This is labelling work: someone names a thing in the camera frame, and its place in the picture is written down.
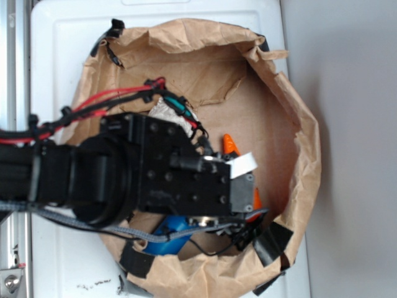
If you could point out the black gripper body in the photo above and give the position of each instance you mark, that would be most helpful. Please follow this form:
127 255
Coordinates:
166 174

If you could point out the blue plastic bottle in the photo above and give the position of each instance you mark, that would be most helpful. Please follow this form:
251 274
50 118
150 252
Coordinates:
171 223

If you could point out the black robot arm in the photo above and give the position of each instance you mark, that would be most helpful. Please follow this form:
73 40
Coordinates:
86 179

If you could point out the orange toy carrot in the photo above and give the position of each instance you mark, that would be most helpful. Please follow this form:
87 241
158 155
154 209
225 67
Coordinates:
231 144

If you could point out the crumpled white paper ball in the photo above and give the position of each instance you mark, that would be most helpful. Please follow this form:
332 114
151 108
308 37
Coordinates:
162 111

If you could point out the white paper tag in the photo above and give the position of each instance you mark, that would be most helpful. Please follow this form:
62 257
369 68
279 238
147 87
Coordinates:
242 165

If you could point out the brown paper bag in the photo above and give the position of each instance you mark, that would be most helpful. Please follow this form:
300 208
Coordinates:
231 82

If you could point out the white plastic bin lid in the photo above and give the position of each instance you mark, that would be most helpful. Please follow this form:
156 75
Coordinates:
72 263

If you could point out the silver aluminium frame rail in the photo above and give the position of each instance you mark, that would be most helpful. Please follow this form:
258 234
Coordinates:
16 255

